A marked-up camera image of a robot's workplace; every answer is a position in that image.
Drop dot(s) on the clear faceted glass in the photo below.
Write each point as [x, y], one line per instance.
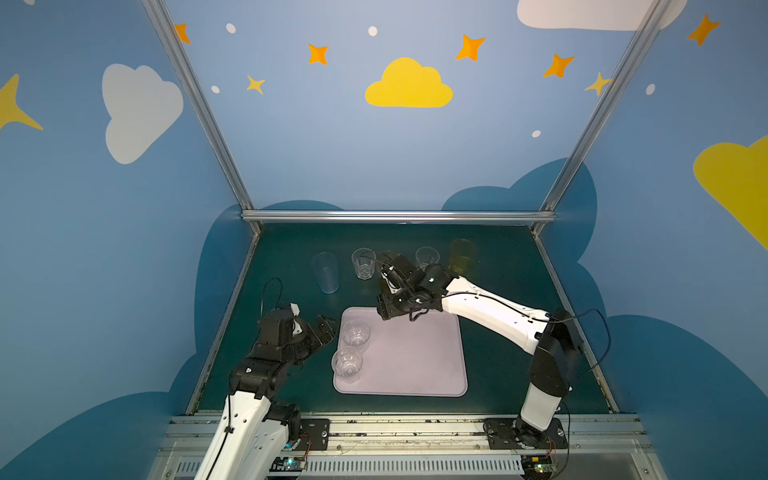
[364, 263]
[347, 364]
[355, 335]

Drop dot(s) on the left green circuit board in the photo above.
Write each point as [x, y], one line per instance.
[287, 465]

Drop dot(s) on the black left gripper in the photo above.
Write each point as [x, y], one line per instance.
[313, 335]

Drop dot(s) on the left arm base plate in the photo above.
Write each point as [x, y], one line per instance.
[313, 435]

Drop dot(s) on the aluminium frame post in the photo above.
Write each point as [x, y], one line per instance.
[632, 58]
[165, 29]

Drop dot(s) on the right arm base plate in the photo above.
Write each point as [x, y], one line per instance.
[501, 433]

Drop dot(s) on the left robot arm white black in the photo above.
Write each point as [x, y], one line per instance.
[254, 428]

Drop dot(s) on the aluminium rail front base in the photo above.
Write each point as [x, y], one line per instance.
[455, 446]

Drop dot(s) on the green circuit board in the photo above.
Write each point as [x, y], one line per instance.
[287, 465]
[537, 468]

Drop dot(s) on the aluminium frame horizontal bar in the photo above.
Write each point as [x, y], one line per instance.
[342, 216]

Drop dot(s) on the aluminium frame left post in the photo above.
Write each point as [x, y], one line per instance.
[165, 29]

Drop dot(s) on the lilac plastic tray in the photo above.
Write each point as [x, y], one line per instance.
[420, 358]

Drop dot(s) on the right green circuit board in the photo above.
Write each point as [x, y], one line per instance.
[537, 468]

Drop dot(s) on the clear smooth glass rear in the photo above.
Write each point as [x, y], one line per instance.
[426, 256]

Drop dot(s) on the aluminium frame right post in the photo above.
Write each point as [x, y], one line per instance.
[632, 58]

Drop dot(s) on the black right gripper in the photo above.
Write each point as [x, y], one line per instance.
[395, 294]

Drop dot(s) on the frosted blue tall cup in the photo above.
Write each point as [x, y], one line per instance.
[324, 267]

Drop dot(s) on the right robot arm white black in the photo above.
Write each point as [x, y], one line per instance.
[551, 338]

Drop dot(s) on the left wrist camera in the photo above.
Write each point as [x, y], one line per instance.
[296, 326]

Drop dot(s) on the tall green yellow glass rear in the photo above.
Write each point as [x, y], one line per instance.
[462, 259]

